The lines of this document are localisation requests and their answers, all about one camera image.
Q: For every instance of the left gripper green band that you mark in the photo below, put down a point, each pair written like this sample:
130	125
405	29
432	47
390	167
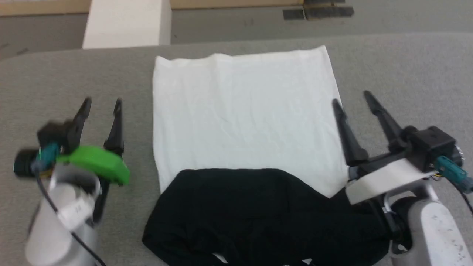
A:
96	160

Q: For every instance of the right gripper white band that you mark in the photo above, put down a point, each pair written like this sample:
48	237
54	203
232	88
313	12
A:
384	179

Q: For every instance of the white and black garment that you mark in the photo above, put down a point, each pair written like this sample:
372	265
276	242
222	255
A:
244	118

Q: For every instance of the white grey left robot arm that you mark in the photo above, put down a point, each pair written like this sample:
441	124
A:
55	229

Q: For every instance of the white rectangular box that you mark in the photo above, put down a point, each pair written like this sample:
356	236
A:
125	22

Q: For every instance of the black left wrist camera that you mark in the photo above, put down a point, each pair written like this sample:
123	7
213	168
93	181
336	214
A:
51	136

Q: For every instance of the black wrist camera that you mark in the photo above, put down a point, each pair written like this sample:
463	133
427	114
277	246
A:
432	144
51	136

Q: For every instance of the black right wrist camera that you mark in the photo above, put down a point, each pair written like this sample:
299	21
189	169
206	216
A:
432	144

